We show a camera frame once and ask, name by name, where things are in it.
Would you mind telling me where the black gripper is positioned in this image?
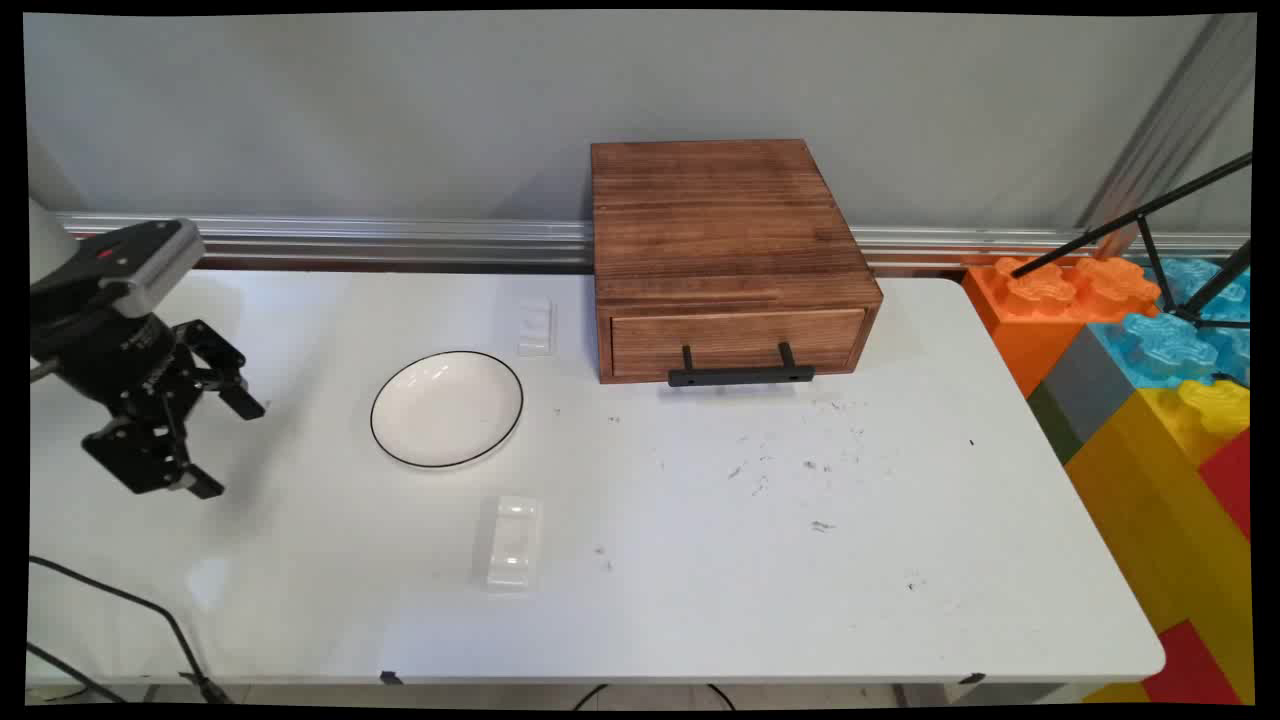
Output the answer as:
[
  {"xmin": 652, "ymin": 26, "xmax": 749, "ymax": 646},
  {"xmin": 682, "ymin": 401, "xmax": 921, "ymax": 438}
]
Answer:
[{"xmin": 30, "ymin": 310, "xmax": 267, "ymax": 500}]

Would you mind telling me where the wooden cabinet door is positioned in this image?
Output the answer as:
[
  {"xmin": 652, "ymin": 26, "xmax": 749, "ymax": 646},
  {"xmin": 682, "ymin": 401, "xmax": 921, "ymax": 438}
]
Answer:
[{"xmin": 609, "ymin": 307, "xmax": 868, "ymax": 380}]

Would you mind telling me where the black metal drawer handle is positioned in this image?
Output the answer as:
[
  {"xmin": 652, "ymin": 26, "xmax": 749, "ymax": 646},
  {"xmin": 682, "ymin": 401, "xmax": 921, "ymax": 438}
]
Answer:
[{"xmin": 667, "ymin": 342, "xmax": 817, "ymax": 389}]

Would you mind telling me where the white plate with black rim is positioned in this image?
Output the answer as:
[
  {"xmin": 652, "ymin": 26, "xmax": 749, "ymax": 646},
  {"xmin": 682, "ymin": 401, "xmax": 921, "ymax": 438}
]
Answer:
[{"xmin": 369, "ymin": 349, "xmax": 526, "ymax": 471}]

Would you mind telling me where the large clear plastic tray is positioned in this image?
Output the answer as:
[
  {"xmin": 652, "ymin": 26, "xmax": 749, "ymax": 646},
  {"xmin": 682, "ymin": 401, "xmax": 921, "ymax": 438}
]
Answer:
[{"xmin": 473, "ymin": 494, "xmax": 544, "ymax": 594}]

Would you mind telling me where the small clear plastic tray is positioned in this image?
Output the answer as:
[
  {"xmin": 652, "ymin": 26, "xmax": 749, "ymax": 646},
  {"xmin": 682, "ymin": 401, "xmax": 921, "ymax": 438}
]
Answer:
[{"xmin": 516, "ymin": 296, "xmax": 555, "ymax": 359}]

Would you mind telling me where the brown wooden drawer box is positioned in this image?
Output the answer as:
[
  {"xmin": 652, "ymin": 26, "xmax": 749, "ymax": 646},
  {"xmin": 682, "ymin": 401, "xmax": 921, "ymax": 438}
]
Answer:
[{"xmin": 589, "ymin": 138, "xmax": 885, "ymax": 387}]

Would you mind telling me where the orange giant toy brick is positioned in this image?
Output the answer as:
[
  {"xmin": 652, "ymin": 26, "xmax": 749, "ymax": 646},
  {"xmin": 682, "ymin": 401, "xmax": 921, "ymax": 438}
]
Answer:
[{"xmin": 961, "ymin": 254, "xmax": 1163, "ymax": 400}]

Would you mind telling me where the dark green giant toy brick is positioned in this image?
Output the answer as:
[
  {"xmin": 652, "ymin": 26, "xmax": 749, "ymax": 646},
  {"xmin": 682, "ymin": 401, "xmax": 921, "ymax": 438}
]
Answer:
[{"xmin": 1026, "ymin": 381, "xmax": 1088, "ymax": 468}]

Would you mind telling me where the grey giant toy brick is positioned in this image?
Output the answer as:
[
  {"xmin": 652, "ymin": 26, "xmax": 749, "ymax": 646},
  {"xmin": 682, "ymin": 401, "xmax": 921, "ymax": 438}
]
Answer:
[{"xmin": 1039, "ymin": 324, "xmax": 1143, "ymax": 448}]

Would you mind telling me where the yellow giant toy brick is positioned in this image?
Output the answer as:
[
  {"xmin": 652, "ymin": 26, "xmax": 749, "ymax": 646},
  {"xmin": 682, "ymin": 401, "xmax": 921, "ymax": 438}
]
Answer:
[{"xmin": 1061, "ymin": 377, "xmax": 1253, "ymax": 703}]

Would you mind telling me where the blue giant toy brick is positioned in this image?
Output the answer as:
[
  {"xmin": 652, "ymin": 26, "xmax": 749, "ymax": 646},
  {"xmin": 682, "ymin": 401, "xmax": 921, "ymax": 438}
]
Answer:
[{"xmin": 1087, "ymin": 257, "xmax": 1252, "ymax": 392}]

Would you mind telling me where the black tripod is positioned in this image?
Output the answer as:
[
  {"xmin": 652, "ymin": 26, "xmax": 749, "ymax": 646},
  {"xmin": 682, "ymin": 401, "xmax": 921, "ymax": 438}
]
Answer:
[{"xmin": 1009, "ymin": 151, "xmax": 1254, "ymax": 332}]

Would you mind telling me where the large red giant toy brick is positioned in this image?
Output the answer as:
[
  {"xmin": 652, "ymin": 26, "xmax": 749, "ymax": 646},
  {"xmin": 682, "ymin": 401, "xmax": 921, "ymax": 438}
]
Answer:
[{"xmin": 1141, "ymin": 619, "xmax": 1243, "ymax": 707}]

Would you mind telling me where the small red giant toy brick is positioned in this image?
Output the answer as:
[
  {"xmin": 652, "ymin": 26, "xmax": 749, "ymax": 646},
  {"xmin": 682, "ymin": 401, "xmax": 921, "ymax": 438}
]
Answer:
[{"xmin": 1197, "ymin": 427, "xmax": 1253, "ymax": 543}]

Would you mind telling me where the thick black cable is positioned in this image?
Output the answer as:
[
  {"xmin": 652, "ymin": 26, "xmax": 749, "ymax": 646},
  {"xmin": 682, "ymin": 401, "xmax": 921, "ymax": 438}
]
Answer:
[{"xmin": 28, "ymin": 555, "xmax": 233, "ymax": 705}]

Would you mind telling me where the aluminium wall rail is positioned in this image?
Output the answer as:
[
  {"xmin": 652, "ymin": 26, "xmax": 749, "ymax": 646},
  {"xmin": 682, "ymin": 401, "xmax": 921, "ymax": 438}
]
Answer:
[{"xmin": 52, "ymin": 211, "xmax": 1251, "ymax": 278}]

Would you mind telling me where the thin black cable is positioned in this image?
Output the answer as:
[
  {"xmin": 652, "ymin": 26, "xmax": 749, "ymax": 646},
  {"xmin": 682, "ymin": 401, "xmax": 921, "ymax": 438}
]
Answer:
[{"xmin": 28, "ymin": 641, "xmax": 128, "ymax": 705}]

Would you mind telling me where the black cable loop under table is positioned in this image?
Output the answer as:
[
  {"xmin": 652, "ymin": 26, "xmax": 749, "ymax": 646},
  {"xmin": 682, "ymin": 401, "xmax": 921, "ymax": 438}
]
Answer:
[{"xmin": 571, "ymin": 682, "xmax": 740, "ymax": 714}]

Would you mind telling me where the diagonal aluminium post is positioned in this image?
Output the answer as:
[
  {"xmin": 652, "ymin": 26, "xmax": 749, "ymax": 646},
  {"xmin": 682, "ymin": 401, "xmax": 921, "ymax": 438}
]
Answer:
[{"xmin": 1074, "ymin": 14, "xmax": 1257, "ymax": 263}]

